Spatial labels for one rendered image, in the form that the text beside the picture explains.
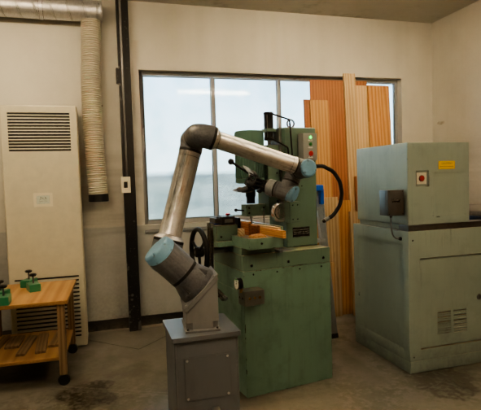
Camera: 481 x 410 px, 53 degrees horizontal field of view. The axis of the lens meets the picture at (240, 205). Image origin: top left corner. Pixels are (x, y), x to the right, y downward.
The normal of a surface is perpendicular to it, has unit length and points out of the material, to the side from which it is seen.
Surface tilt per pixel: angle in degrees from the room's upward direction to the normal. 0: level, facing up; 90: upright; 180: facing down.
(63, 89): 90
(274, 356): 90
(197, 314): 90
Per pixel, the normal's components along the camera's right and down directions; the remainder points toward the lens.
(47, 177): 0.29, 0.04
